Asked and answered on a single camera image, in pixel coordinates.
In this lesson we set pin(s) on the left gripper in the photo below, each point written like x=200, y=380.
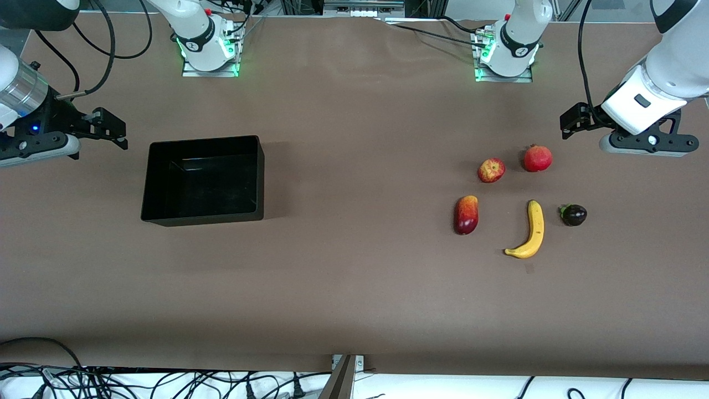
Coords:
x=590, y=117

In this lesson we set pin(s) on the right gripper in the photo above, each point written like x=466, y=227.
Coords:
x=62, y=114

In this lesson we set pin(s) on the black plastic box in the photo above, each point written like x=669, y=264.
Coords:
x=202, y=183

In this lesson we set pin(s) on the red yellow apple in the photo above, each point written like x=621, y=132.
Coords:
x=491, y=170

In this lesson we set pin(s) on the yellow banana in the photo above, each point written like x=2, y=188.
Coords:
x=535, y=230

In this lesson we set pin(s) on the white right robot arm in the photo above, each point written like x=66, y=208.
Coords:
x=196, y=27

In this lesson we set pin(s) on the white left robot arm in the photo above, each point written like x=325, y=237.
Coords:
x=681, y=61

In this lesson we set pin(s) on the red pomegranate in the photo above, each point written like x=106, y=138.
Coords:
x=537, y=158

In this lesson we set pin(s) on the dark purple eggplant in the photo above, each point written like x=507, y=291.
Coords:
x=574, y=215

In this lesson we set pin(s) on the red yellow mango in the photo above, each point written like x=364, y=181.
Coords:
x=466, y=215

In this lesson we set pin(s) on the white socket strip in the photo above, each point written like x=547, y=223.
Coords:
x=363, y=11

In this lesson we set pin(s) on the dark grey beam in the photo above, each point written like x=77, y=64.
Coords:
x=339, y=382

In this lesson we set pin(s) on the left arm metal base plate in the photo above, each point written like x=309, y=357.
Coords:
x=526, y=78

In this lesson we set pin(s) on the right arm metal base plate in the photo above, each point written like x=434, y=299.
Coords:
x=191, y=73

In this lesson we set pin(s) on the small metal bracket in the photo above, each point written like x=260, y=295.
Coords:
x=360, y=363

